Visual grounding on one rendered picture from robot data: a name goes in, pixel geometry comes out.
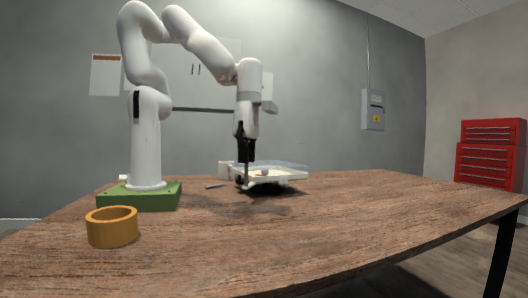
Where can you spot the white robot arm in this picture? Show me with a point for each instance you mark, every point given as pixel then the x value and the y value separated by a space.
pixel 144 102

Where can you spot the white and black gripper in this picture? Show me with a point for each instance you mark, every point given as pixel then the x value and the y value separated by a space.
pixel 246 120

